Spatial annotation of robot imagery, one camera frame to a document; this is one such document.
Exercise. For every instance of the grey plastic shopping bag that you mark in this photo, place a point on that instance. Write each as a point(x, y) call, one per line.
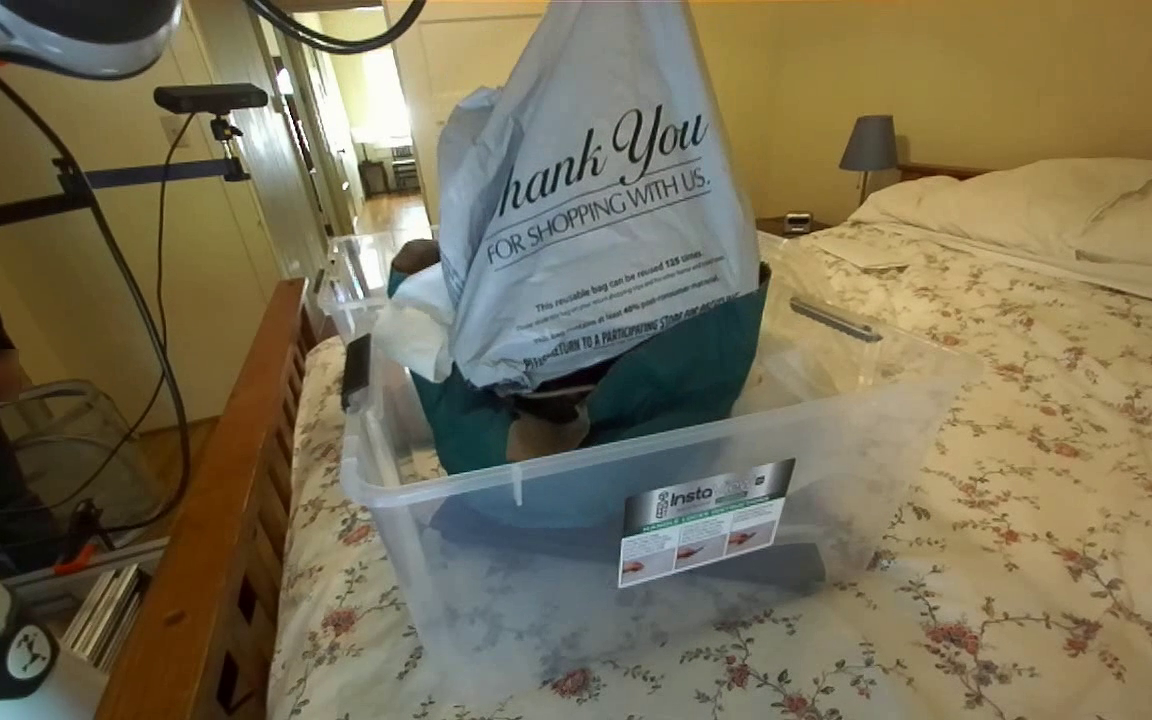
point(588, 198)

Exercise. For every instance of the clear plastic tote lid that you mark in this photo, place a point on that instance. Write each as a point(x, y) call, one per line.
point(840, 315)

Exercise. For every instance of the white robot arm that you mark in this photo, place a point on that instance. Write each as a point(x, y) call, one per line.
point(84, 37)

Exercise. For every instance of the dark green cloth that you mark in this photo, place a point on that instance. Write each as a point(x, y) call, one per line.
point(682, 377)

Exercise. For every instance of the clear tote with clothes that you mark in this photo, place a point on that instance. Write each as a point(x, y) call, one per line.
point(621, 544)

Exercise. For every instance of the white door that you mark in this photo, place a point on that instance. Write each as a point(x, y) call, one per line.
point(455, 51)

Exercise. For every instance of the grey bedside lamp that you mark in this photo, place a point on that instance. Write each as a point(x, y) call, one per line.
point(869, 148)

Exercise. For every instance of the wooden bed footboard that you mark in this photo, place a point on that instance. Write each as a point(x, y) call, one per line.
point(202, 641)

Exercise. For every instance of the right white pillow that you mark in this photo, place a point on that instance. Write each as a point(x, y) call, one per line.
point(1041, 204)

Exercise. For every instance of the floral bed cover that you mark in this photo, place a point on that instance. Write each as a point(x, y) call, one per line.
point(1015, 584)

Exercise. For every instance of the black camera on stand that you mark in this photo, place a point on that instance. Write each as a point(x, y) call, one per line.
point(77, 191)

